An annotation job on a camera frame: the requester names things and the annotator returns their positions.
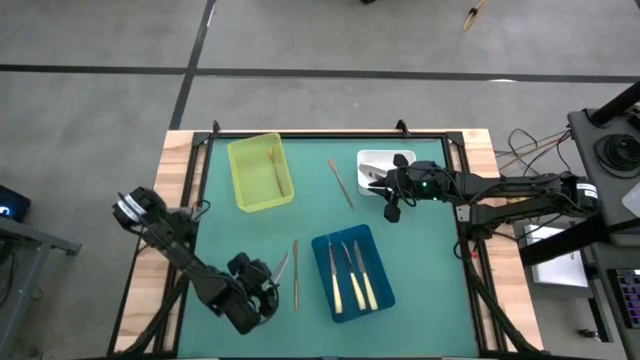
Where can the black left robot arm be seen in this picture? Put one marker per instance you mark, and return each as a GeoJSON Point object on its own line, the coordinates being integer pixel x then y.
{"type": "Point", "coordinates": [175, 245]}

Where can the blue plastic bin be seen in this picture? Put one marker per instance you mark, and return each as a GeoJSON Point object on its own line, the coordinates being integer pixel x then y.
{"type": "Point", "coordinates": [385, 290]}

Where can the black coloured-button panel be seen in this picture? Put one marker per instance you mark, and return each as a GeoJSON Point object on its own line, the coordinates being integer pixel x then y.
{"type": "Point", "coordinates": [627, 295]}

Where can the black round pole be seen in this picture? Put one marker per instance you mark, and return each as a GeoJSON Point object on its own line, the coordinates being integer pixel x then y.
{"type": "Point", "coordinates": [617, 105]}

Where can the wooden stick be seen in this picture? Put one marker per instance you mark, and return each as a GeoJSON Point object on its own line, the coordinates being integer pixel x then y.
{"type": "Point", "coordinates": [341, 184]}

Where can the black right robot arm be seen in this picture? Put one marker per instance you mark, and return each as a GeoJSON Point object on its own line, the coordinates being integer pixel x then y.
{"type": "Point", "coordinates": [510, 182]}

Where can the white equipment box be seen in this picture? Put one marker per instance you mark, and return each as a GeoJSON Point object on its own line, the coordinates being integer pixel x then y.
{"type": "Point", "coordinates": [555, 270]}

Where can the translucent yellow plastic bin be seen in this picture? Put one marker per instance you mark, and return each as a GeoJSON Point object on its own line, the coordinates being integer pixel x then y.
{"type": "Point", "coordinates": [250, 180]}

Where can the white paper sheet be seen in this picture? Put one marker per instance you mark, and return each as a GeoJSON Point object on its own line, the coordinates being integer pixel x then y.
{"type": "Point", "coordinates": [634, 200]}

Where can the grey metal stand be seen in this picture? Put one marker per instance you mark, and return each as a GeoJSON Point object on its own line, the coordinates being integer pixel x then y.
{"type": "Point", "coordinates": [30, 237]}

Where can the white plastic bin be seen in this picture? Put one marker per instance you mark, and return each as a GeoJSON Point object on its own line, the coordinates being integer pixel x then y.
{"type": "Point", "coordinates": [375, 156]}

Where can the black diagonal support beam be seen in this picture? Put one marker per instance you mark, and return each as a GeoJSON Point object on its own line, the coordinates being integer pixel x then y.
{"type": "Point", "coordinates": [560, 242]}

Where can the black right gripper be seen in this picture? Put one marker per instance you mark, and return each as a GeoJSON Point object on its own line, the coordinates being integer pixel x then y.
{"type": "Point", "coordinates": [425, 182]}

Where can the black computer tower blue light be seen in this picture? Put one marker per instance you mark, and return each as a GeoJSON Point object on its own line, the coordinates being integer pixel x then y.
{"type": "Point", "coordinates": [15, 200]}

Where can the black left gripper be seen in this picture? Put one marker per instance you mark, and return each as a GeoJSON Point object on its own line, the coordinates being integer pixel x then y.
{"type": "Point", "coordinates": [245, 310]}

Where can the black aluminium rig frame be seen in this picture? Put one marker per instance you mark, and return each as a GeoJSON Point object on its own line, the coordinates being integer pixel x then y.
{"type": "Point", "coordinates": [325, 134]}

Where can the grey equipment cart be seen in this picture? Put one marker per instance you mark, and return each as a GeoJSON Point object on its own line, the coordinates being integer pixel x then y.
{"type": "Point", "coordinates": [585, 150]}

